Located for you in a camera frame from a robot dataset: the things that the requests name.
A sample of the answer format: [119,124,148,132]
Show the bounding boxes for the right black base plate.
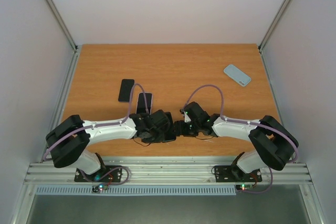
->
[211,165,262,183]

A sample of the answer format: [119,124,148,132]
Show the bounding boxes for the black phone pink edge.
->
[136,92,153,114]

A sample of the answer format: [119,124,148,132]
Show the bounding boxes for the grey slotted cable duct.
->
[35,185,236,196]

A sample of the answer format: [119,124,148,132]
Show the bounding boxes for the aluminium corner post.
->
[258,0,292,54]
[45,0,78,52]

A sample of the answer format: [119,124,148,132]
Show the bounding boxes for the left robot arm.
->
[45,110,176,181]

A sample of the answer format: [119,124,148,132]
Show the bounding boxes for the light blue phone case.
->
[223,64,251,87]

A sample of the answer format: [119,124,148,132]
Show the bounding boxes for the right aluminium corner post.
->
[258,0,292,54]

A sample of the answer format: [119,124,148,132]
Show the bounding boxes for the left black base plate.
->
[74,165,126,183]

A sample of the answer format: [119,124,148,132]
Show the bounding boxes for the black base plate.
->
[74,165,126,183]
[211,165,262,183]

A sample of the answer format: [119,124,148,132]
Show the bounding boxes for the left aluminium corner post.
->
[45,0,78,52]

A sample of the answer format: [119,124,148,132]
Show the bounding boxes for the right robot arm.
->
[174,102,299,182]

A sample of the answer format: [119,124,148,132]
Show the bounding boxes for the aluminium front frame rails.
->
[24,156,312,185]

